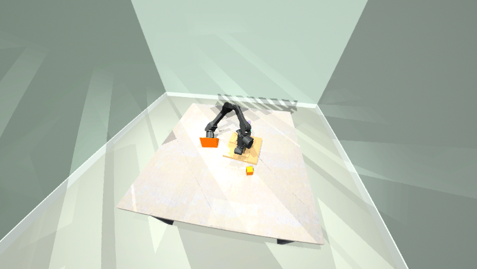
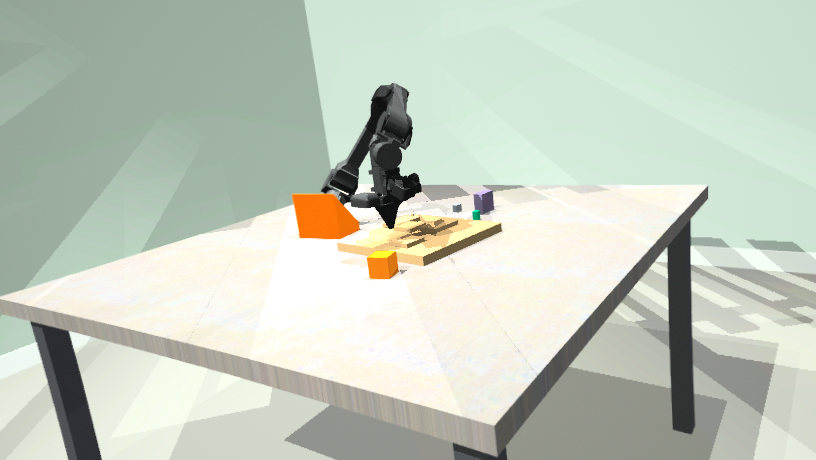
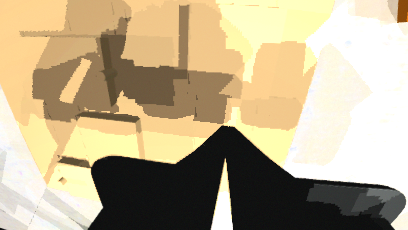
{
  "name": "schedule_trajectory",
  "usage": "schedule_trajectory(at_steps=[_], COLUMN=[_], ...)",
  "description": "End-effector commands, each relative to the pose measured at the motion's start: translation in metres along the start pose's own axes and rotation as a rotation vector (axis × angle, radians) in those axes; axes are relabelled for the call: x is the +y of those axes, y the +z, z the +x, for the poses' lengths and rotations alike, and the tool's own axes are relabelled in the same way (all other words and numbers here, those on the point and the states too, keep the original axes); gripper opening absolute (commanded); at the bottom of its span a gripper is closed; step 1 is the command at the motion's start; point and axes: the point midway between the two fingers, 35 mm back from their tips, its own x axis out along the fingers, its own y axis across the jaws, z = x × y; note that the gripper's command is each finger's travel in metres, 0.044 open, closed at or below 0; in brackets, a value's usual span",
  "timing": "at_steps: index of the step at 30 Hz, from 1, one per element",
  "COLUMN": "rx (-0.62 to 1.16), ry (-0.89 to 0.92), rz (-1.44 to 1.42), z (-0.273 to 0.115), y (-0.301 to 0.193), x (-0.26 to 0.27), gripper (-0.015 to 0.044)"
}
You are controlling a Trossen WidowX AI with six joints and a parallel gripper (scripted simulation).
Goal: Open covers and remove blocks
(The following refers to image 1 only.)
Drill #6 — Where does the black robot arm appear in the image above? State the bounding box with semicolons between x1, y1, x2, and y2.
205;102;254;149

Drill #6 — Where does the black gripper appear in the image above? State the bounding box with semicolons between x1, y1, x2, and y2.
234;139;244;155

